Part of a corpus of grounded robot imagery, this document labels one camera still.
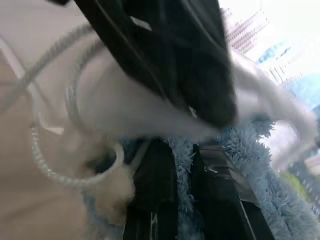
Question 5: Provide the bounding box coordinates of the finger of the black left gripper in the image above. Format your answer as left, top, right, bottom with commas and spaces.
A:
74, 0, 199, 119
129, 0, 239, 127

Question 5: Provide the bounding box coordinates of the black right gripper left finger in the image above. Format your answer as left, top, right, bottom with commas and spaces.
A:
121, 138, 181, 240

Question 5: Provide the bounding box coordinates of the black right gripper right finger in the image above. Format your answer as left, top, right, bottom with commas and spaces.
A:
191, 143, 276, 240

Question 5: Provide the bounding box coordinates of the blue fluffy microfibre towel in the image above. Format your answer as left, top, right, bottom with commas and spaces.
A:
82, 116, 320, 240

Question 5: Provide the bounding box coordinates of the white braided drawstring cord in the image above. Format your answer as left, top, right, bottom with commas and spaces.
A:
0, 24, 126, 186

